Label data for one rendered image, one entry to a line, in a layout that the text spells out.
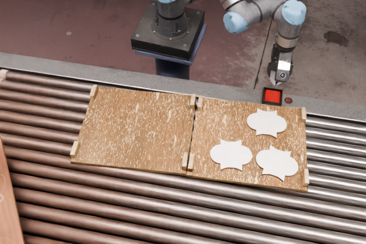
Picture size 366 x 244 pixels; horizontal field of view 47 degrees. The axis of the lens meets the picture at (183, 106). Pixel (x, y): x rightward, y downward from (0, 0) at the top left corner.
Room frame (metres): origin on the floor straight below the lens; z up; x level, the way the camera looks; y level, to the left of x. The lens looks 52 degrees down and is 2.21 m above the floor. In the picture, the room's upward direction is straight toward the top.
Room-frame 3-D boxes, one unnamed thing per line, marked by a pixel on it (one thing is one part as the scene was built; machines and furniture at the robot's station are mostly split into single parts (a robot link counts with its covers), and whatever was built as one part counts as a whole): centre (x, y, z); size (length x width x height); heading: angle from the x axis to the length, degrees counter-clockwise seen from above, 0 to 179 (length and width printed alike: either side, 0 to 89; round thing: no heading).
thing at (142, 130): (0.91, 0.17, 0.93); 0.41 x 0.35 x 0.02; 83
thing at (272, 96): (1.06, -0.35, 0.92); 0.06 x 0.06 x 0.01; 79
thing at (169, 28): (1.47, 0.05, 0.99); 0.15 x 0.15 x 0.10
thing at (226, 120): (0.85, -0.24, 0.93); 0.41 x 0.35 x 0.02; 82
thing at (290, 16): (1.08, -0.36, 1.30); 0.09 x 0.08 x 0.11; 34
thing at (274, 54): (1.09, -0.36, 1.14); 0.09 x 0.08 x 0.12; 170
